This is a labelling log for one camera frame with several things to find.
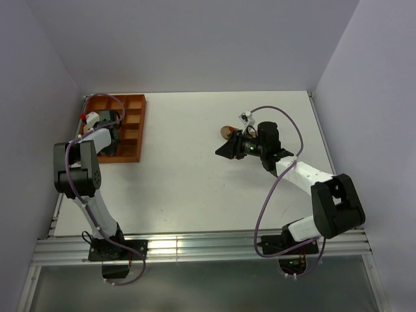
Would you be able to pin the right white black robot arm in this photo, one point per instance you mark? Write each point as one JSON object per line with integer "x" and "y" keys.
{"x": 336, "y": 207}

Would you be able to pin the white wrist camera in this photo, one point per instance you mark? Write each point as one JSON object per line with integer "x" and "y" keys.
{"x": 90, "y": 119}
{"x": 246, "y": 118}

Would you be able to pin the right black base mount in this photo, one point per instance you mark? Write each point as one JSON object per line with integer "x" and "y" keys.
{"x": 273, "y": 244}

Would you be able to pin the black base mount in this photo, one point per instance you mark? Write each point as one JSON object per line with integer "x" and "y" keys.
{"x": 101, "y": 250}
{"x": 273, "y": 244}

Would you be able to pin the aluminium frame rail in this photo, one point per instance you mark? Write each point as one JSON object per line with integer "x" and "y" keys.
{"x": 189, "y": 247}

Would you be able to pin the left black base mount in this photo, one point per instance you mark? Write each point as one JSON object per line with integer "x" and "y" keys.
{"x": 101, "y": 250}

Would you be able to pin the orange compartment tray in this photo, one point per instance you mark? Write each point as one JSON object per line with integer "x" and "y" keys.
{"x": 131, "y": 130}

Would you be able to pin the tan argyle sock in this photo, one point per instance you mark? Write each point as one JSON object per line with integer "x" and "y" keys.
{"x": 226, "y": 132}

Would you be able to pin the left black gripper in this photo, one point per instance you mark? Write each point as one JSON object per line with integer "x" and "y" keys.
{"x": 110, "y": 147}

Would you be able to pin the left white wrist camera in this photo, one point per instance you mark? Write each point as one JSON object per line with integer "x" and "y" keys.
{"x": 90, "y": 119}

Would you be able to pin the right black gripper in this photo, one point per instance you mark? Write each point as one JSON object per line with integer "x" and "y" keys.
{"x": 233, "y": 147}

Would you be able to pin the black box under rail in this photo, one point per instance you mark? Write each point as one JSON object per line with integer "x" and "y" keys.
{"x": 115, "y": 271}

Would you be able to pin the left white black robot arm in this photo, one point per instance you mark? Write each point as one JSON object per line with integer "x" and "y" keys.
{"x": 78, "y": 177}

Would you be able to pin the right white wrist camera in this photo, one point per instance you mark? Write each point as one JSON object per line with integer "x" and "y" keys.
{"x": 246, "y": 118}

